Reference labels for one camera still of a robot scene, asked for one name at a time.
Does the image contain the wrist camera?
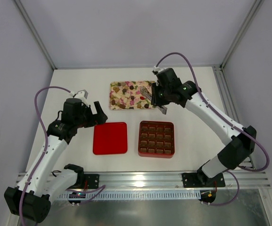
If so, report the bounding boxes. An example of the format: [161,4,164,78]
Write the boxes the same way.
[69,89,88,105]
[152,66,166,75]

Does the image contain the aluminium rail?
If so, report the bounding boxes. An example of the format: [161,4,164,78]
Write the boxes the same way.
[97,170,271,191]
[212,65,256,169]

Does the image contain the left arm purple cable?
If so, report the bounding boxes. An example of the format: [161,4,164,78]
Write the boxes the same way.
[18,86,75,222]

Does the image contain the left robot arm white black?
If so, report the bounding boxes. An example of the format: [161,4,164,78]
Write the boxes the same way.
[4,98,108,223]

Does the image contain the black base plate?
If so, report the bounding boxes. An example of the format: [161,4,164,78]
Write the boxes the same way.
[182,172,226,188]
[82,174,100,190]

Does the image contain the slotted cable duct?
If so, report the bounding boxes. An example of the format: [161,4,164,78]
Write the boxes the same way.
[56,190,201,202]

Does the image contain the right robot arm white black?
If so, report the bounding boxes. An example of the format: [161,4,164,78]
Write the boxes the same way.
[151,68,256,186]

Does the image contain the metal tongs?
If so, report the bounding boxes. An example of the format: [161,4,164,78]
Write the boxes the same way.
[140,86,167,115]

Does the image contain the red tin lid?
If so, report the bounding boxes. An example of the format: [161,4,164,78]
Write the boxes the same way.
[93,122,128,155]

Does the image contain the floral tray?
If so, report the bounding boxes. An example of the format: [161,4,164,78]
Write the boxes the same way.
[109,81,155,110]

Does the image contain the aluminium rail front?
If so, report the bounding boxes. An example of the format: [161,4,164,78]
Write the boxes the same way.
[97,170,271,191]

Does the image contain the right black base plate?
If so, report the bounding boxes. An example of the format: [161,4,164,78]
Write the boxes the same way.
[182,172,226,188]

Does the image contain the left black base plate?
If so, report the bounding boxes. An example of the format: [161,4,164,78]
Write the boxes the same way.
[82,174,100,190]

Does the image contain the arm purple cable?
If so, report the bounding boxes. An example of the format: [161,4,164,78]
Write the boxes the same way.
[156,52,270,207]
[18,86,75,222]

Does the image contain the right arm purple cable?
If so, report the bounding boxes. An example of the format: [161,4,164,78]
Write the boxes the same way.
[156,52,270,207]

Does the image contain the red chocolate box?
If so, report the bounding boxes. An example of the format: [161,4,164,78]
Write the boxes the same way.
[138,121,175,159]

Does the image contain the aluminium rail right side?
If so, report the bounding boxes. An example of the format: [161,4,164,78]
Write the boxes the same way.
[212,65,256,169]

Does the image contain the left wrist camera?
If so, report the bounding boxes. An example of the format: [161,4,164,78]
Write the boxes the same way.
[69,89,88,105]

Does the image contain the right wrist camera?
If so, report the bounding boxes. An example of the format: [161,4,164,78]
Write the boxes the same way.
[152,66,166,75]

